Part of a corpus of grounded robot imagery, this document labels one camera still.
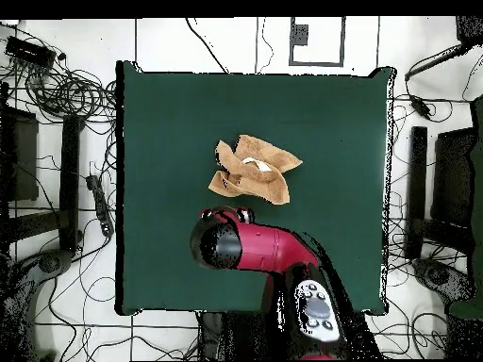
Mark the tan terry towel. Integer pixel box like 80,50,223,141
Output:
208,134,304,206

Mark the tangled black cable bundle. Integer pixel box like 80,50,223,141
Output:
0,22,118,126

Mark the black rod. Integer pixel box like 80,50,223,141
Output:
404,42,473,82

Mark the black power adapter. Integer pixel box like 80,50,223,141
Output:
408,93,434,121

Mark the black electronics box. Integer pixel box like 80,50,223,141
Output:
5,35,57,70

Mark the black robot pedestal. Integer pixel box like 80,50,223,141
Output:
197,310,288,361

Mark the long black cable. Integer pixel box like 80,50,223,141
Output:
184,16,230,74

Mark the black power strip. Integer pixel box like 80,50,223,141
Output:
85,173,115,238

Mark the dark green table cloth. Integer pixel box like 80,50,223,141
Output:
115,59,396,317

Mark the black stand bar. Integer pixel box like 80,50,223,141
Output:
405,125,429,260
58,114,85,253

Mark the dark square case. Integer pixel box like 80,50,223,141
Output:
0,107,40,204
430,127,477,228

